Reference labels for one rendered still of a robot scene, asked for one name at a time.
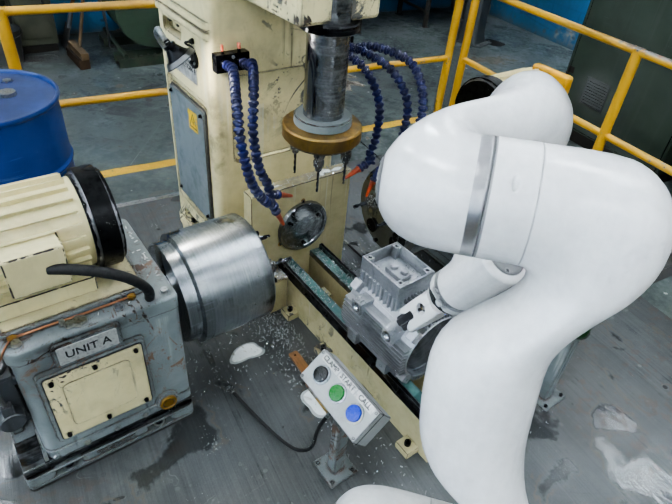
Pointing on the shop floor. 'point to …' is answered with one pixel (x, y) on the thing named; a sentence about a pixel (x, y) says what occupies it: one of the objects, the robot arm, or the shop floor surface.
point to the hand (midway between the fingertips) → (407, 320)
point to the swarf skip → (143, 20)
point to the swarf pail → (15, 44)
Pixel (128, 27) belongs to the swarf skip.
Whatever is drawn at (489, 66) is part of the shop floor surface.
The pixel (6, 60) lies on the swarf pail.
